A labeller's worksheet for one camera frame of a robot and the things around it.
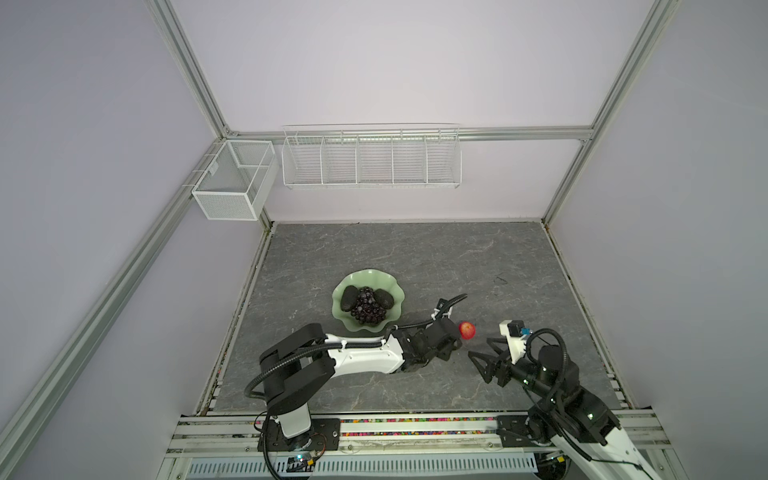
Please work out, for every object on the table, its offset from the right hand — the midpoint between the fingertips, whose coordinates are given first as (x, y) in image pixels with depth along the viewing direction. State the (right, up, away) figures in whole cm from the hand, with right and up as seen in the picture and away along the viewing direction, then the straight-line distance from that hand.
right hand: (481, 349), depth 75 cm
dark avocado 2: (-25, +10, +19) cm, 33 cm away
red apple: (-1, +1, +12) cm, 12 cm away
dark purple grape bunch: (-31, +6, +17) cm, 35 cm away
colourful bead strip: (-16, -19, +2) cm, 25 cm away
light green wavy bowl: (-30, +15, +24) cm, 41 cm away
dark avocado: (-36, +10, +18) cm, 42 cm away
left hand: (-7, 0, +8) cm, 11 cm away
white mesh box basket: (-72, +46, +17) cm, 87 cm away
